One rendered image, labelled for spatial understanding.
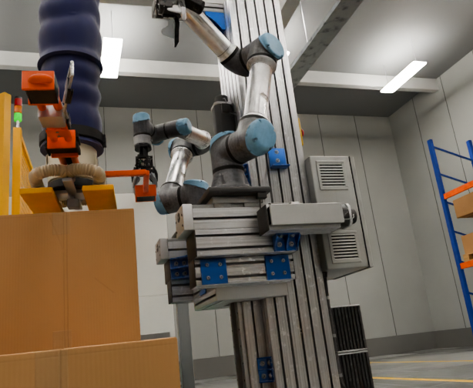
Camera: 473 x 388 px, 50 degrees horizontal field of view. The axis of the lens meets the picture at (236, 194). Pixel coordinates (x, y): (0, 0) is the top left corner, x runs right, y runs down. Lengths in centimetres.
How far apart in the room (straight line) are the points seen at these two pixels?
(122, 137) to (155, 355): 1127
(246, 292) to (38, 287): 72
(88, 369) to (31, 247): 71
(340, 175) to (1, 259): 130
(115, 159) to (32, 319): 1044
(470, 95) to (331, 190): 1062
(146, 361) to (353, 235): 134
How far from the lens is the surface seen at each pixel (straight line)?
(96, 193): 173
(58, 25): 206
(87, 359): 89
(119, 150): 1194
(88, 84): 197
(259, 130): 174
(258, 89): 188
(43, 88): 132
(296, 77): 847
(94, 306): 149
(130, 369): 89
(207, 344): 1130
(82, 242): 152
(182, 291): 215
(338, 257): 202
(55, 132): 156
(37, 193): 173
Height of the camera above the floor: 51
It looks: 17 degrees up
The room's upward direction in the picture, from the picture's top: 7 degrees counter-clockwise
